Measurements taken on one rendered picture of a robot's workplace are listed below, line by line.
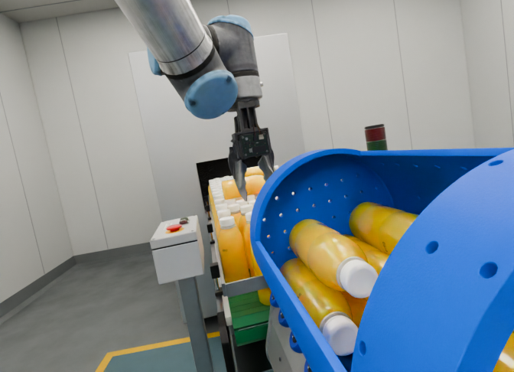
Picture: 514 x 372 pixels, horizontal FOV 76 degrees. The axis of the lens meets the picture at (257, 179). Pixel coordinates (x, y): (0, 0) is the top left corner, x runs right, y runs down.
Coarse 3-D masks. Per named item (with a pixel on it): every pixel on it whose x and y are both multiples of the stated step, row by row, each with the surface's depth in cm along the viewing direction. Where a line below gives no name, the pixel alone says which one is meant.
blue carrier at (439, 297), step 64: (320, 192) 59; (384, 192) 61; (448, 192) 18; (512, 192) 15; (256, 256) 53; (448, 256) 15; (512, 256) 13; (384, 320) 17; (448, 320) 13; (512, 320) 12
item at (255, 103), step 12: (240, 108) 66; (252, 108) 68; (240, 120) 66; (252, 120) 69; (240, 132) 66; (252, 132) 67; (264, 132) 67; (240, 144) 67; (252, 144) 67; (264, 144) 67; (240, 156) 72; (252, 156) 67
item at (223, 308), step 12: (216, 300) 83; (228, 300) 125; (228, 312) 75; (228, 324) 73; (264, 324) 71; (228, 336) 72; (228, 348) 69; (240, 348) 94; (252, 348) 93; (264, 348) 92; (228, 360) 69; (240, 360) 89; (252, 360) 88; (264, 360) 87
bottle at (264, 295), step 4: (268, 236) 74; (252, 252) 74; (272, 252) 73; (252, 256) 75; (252, 260) 75; (256, 264) 74; (256, 268) 74; (256, 272) 75; (260, 272) 74; (268, 288) 74; (260, 292) 75; (264, 292) 74; (268, 292) 74; (260, 296) 75; (264, 296) 74; (268, 296) 74; (260, 300) 76; (264, 300) 75; (268, 300) 74; (264, 304) 75; (268, 304) 74
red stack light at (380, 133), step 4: (376, 128) 104; (380, 128) 104; (384, 128) 104; (368, 132) 105; (372, 132) 104; (376, 132) 104; (380, 132) 104; (384, 132) 104; (368, 136) 105; (372, 136) 104; (376, 136) 104; (380, 136) 104; (384, 136) 104; (368, 140) 106; (372, 140) 104; (376, 140) 104
